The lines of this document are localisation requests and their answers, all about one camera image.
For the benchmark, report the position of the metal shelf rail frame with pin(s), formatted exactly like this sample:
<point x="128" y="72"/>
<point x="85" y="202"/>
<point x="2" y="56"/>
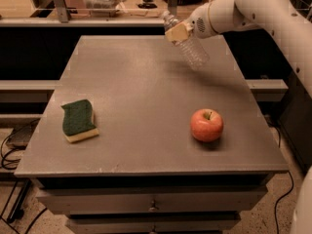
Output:
<point x="73" y="13"/>

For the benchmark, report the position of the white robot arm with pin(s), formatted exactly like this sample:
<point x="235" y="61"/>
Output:
<point x="291" y="33"/>

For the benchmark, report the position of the red apple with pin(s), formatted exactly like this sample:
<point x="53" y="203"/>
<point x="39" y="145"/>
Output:
<point x="206" y="125"/>

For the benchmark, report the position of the clear plastic container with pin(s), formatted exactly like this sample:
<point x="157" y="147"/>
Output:
<point x="102" y="8"/>

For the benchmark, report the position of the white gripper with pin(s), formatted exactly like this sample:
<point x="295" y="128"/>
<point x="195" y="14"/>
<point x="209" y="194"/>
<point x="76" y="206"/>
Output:
<point x="199" y="23"/>

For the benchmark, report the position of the black small object on shelf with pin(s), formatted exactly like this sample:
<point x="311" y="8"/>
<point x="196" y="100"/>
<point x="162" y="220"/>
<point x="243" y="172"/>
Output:
<point x="147" y="6"/>

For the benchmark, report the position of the grey power adapter box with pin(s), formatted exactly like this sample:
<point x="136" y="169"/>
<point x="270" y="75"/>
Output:
<point x="20" y="138"/>

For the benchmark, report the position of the green and yellow sponge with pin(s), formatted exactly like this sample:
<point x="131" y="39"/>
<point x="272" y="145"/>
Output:
<point x="78" y="121"/>

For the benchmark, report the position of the grey cabinet with drawers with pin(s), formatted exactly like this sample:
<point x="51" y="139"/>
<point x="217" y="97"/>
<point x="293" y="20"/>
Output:
<point x="145" y="173"/>

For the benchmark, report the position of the clear plastic water bottle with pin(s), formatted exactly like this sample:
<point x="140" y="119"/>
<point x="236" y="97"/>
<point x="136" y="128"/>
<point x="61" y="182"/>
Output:
<point x="191" y="49"/>

